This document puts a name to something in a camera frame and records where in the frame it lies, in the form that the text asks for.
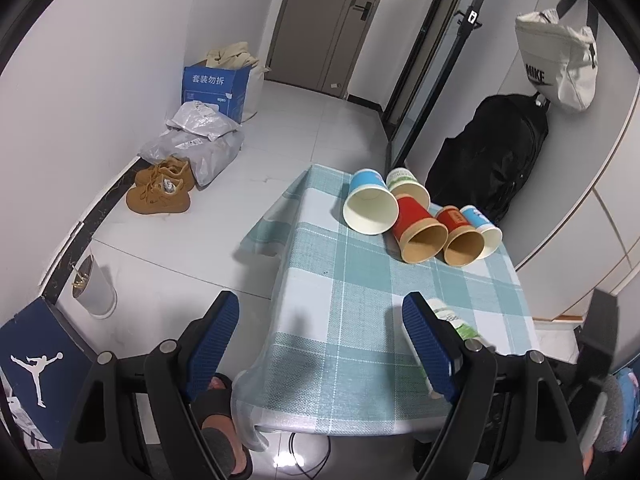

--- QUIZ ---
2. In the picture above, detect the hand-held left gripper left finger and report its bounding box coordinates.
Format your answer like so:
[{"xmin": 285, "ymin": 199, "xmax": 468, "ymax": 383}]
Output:
[{"xmin": 65, "ymin": 290, "xmax": 241, "ymax": 480}]

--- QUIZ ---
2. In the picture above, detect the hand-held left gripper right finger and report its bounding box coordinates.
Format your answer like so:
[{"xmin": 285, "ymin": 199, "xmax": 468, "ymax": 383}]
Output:
[{"xmin": 402, "ymin": 291, "xmax": 596, "ymax": 480}]

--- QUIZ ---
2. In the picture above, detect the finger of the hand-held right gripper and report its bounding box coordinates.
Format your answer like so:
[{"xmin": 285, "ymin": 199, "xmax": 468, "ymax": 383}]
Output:
[{"xmin": 575, "ymin": 288, "xmax": 622, "ymax": 378}]

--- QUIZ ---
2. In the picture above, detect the green white paper cup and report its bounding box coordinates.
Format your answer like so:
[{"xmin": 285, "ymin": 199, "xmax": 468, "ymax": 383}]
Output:
[
  {"xmin": 425, "ymin": 297, "xmax": 484, "ymax": 398},
  {"xmin": 386, "ymin": 167, "xmax": 431, "ymax": 207}
]

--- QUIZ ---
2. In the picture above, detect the small blue paper cup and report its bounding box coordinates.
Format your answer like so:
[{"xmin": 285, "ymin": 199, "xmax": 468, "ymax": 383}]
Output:
[{"xmin": 460, "ymin": 205, "xmax": 503, "ymax": 261}]

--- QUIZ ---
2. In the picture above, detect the large red paper cup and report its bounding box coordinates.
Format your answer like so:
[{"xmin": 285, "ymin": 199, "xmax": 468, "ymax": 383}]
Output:
[{"xmin": 391, "ymin": 195, "xmax": 449, "ymax": 265}]

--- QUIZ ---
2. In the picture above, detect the small red paper cup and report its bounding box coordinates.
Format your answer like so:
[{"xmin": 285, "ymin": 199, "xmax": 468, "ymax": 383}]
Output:
[{"xmin": 435, "ymin": 205, "xmax": 486, "ymax": 267}]

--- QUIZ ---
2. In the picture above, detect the large blue paper cup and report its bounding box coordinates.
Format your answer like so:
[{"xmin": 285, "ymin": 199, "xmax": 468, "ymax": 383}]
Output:
[{"xmin": 342, "ymin": 168, "xmax": 400, "ymax": 236}]

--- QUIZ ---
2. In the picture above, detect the black slipper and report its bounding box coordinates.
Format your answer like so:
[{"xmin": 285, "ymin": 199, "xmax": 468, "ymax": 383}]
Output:
[{"xmin": 192, "ymin": 374, "xmax": 255, "ymax": 480}]

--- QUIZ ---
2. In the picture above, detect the blue patterned cloth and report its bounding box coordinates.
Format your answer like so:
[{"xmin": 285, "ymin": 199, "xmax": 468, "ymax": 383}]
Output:
[{"xmin": 616, "ymin": 367, "xmax": 640, "ymax": 443}]

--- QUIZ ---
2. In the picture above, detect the person's foot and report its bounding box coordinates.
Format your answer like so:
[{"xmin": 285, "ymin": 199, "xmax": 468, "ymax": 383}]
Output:
[{"xmin": 200, "ymin": 379, "xmax": 237, "ymax": 476}]

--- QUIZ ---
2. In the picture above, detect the teal checked tablecloth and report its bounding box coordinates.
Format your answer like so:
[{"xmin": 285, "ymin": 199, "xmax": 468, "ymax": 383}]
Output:
[{"xmin": 235, "ymin": 164, "xmax": 541, "ymax": 453}]

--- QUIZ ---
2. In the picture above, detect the white waste bin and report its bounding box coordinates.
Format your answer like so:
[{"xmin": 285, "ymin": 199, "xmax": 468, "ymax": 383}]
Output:
[{"xmin": 70, "ymin": 254, "xmax": 118, "ymax": 320}]

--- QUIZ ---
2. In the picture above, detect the white cabinet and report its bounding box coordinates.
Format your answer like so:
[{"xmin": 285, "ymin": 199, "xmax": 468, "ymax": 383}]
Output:
[{"xmin": 500, "ymin": 20, "xmax": 640, "ymax": 321}]

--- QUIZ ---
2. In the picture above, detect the brown shoe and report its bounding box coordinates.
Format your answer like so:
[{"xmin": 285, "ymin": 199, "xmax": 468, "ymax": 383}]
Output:
[
  {"xmin": 125, "ymin": 180, "xmax": 192, "ymax": 216},
  {"xmin": 135, "ymin": 156, "xmax": 196, "ymax": 192}
]

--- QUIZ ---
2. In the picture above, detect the blue shoe box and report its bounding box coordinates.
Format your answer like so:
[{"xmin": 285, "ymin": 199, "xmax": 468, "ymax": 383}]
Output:
[{"xmin": 0, "ymin": 296, "xmax": 101, "ymax": 451}]

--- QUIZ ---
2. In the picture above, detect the grey plastic bag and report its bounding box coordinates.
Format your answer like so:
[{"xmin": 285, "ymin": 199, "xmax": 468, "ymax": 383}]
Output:
[{"xmin": 139, "ymin": 127, "xmax": 246, "ymax": 190}]

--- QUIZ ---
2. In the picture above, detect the black backpack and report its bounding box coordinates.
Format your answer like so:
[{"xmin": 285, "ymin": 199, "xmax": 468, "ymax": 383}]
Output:
[{"xmin": 425, "ymin": 92, "xmax": 551, "ymax": 228}]

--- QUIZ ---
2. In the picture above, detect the white plastic parcel bag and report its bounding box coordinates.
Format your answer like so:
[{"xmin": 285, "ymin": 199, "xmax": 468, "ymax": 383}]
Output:
[{"xmin": 166, "ymin": 101, "xmax": 243, "ymax": 142}]

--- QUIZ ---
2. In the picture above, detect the blue cardboard box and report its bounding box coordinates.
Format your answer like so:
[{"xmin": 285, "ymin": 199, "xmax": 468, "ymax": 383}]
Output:
[{"xmin": 181, "ymin": 62, "xmax": 252, "ymax": 123}]

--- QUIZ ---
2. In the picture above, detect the white sack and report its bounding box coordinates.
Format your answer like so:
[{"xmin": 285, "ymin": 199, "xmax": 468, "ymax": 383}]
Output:
[{"xmin": 242, "ymin": 65, "xmax": 273, "ymax": 122}]

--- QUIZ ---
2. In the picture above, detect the white waist bag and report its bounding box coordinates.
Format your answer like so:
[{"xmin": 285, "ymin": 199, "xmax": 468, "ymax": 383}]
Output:
[{"xmin": 515, "ymin": 0, "xmax": 599, "ymax": 113}]

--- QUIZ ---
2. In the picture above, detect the black framed glass door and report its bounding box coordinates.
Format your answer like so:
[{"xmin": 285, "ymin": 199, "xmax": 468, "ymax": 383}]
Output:
[{"xmin": 382, "ymin": 0, "xmax": 496, "ymax": 173}]

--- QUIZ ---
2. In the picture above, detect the beige cloth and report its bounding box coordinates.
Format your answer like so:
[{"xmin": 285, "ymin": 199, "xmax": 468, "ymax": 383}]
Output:
[{"xmin": 206, "ymin": 41, "xmax": 261, "ymax": 72}]

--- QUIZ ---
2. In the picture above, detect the grey brown door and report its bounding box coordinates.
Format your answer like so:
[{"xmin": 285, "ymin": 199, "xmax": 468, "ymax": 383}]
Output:
[{"xmin": 265, "ymin": 0, "xmax": 401, "ymax": 96}]

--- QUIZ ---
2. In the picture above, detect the black cable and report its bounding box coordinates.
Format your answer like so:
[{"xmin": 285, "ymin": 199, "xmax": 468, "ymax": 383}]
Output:
[{"xmin": 275, "ymin": 432, "xmax": 332, "ymax": 477}]

